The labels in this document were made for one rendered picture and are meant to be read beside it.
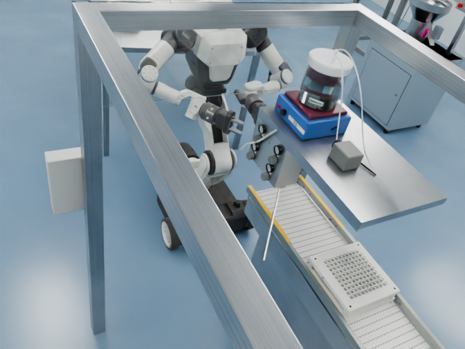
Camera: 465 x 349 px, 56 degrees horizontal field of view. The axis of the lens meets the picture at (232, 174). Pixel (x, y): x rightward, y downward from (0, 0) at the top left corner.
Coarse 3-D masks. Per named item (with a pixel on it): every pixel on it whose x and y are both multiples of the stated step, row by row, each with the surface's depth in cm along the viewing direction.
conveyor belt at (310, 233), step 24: (264, 192) 196; (288, 192) 199; (288, 216) 187; (312, 216) 190; (312, 240) 179; (336, 240) 181; (384, 312) 158; (360, 336) 149; (384, 336) 151; (408, 336) 153
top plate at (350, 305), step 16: (320, 256) 164; (368, 256) 168; (320, 272) 158; (368, 272) 162; (384, 272) 163; (336, 288) 154; (352, 288) 155; (368, 288) 156; (384, 288) 158; (352, 304) 150; (368, 304) 151
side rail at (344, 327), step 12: (252, 192) 189; (264, 216) 183; (276, 228) 176; (288, 252) 171; (300, 264) 165; (312, 276) 160; (324, 300) 155; (336, 312) 150; (348, 324) 148; (348, 336) 146; (360, 348) 142
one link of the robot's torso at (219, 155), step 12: (204, 120) 237; (204, 132) 245; (216, 132) 245; (204, 144) 248; (216, 144) 240; (228, 144) 244; (216, 156) 240; (228, 156) 243; (216, 168) 241; (228, 168) 245
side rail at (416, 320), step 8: (304, 184) 201; (320, 208) 193; (328, 216) 189; (336, 224) 185; (344, 232) 182; (352, 240) 178; (400, 296) 161; (400, 304) 160; (408, 304) 159; (408, 312) 157; (416, 320) 155; (424, 328) 152; (424, 336) 153; (432, 336) 150; (432, 344) 150; (440, 344) 148
